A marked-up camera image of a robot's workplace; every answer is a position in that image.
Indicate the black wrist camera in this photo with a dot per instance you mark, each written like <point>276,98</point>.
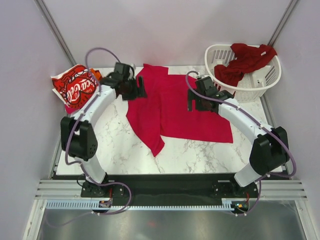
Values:
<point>205,86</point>
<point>124,69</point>

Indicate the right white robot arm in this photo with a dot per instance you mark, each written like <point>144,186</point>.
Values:
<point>270,148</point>

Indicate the light blue cable duct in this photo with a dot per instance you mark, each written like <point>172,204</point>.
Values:
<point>99,205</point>

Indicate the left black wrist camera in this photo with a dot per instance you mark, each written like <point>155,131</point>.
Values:
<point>124,69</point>

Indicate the dark red t-shirt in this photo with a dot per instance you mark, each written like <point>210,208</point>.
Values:
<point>247,60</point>

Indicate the bright red t-shirt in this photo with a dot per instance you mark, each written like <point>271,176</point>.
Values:
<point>164,112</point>

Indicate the orange folded t-shirt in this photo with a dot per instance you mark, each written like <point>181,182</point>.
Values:
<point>96,73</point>

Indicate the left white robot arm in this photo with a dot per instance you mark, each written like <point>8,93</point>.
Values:
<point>78,138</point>

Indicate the white plastic laundry basket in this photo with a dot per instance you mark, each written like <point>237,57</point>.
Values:
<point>253,85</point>

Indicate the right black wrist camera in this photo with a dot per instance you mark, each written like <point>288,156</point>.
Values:
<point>205,86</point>

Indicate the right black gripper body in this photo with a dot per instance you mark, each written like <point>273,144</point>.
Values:
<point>202,105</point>

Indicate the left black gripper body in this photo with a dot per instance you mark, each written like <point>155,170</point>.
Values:
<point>130,90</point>

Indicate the aluminium extrusion rail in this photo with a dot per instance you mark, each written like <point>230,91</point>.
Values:
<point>58,190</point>

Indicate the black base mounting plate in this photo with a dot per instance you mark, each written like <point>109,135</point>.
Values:
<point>169,189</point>

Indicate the red coca-cola print t-shirt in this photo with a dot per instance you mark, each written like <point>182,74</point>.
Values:
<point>74,87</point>

